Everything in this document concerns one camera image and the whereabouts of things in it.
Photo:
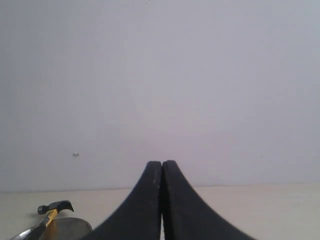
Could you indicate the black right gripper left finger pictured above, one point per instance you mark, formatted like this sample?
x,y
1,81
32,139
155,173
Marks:
x,y
139,216

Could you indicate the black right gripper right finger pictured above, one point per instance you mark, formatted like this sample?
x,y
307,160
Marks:
x,y
186,216

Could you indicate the yellow black claw hammer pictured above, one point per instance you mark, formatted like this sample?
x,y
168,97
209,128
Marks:
x,y
50,212

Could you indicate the round steel plate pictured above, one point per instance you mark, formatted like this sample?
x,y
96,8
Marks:
x,y
68,228

